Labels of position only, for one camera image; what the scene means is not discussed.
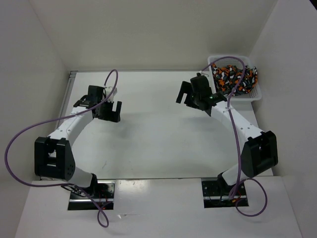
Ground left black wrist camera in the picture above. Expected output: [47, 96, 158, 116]
[86, 85, 105, 104]

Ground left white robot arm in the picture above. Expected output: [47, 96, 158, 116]
[34, 98, 122, 198]

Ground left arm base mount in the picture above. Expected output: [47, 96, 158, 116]
[64, 180, 115, 211]

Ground orange black camouflage shorts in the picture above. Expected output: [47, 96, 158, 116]
[211, 63, 258, 96]

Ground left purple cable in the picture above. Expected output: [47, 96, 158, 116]
[4, 69, 118, 228]

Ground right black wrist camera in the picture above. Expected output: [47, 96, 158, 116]
[190, 75, 212, 98]

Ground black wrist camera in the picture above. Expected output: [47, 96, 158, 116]
[86, 85, 105, 104]
[190, 75, 212, 98]

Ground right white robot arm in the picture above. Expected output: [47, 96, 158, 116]
[176, 78, 278, 195]

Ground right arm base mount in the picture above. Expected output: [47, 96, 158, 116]
[201, 178, 249, 208]

